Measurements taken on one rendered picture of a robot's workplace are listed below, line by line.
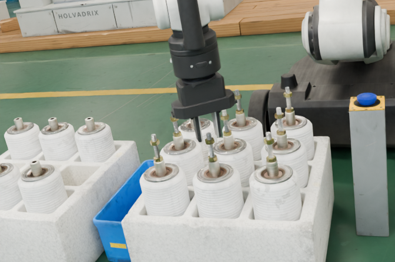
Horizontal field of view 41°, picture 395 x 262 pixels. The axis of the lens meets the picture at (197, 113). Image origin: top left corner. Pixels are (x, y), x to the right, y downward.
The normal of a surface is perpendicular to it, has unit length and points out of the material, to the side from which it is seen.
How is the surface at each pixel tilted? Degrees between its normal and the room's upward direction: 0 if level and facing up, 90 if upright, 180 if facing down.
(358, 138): 90
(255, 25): 90
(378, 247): 0
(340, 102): 46
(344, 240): 0
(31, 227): 90
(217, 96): 90
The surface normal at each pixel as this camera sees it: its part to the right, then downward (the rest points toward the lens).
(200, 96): 0.25, 0.33
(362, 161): -0.29, 0.40
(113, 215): 0.92, -0.04
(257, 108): -0.31, -0.40
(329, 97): -0.16, -0.91
